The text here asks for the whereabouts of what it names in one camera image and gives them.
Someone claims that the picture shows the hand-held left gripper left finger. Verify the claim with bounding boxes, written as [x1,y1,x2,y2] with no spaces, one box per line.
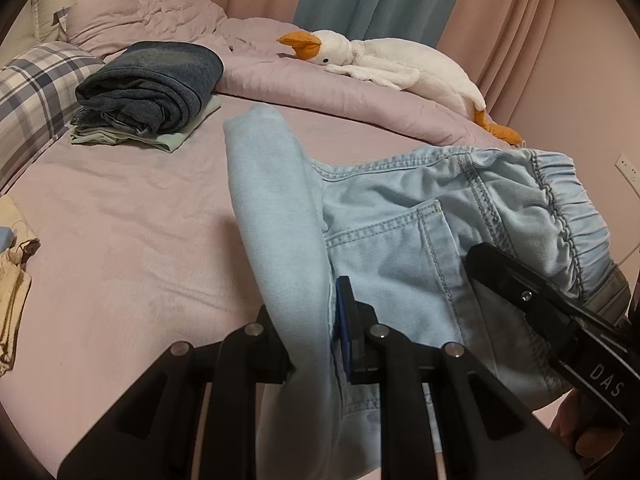
[56,305,296,480]

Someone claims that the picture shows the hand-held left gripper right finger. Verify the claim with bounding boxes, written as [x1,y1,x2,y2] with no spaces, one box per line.
[335,275,585,480]

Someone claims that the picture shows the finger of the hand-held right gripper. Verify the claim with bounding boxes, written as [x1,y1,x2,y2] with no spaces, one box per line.
[464,241,582,357]

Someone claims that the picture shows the light blue jeans pants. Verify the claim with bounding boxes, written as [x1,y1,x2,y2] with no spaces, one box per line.
[222,105,631,480]

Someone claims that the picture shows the folded light green pants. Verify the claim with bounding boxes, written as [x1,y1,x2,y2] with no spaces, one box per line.
[69,95,222,155]

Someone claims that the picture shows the person's right hand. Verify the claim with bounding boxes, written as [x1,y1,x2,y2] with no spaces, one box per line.
[550,390,632,461]

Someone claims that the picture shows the pink bed sheet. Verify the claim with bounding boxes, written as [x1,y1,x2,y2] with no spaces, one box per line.
[0,92,640,480]

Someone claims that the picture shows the pink duvet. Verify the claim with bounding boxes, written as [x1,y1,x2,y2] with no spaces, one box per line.
[65,0,521,151]

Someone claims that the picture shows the white goose plush toy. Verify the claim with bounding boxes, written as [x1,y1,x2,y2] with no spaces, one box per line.
[277,29,525,147]

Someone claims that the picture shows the beige cloth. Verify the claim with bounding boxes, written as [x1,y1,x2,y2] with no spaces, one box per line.
[0,195,41,378]

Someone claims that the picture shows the folded dark blue jeans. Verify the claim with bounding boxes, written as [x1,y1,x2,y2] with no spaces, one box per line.
[75,41,224,137]

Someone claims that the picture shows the plaid pillow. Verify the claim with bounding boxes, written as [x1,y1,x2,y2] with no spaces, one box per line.
[0,42,107,193]

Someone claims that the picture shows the cream white pillow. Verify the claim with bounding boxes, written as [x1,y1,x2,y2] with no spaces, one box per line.
[0,0,106,68]

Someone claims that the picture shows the white wall socket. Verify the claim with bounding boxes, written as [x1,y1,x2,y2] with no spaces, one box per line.
[615,152,640,183]

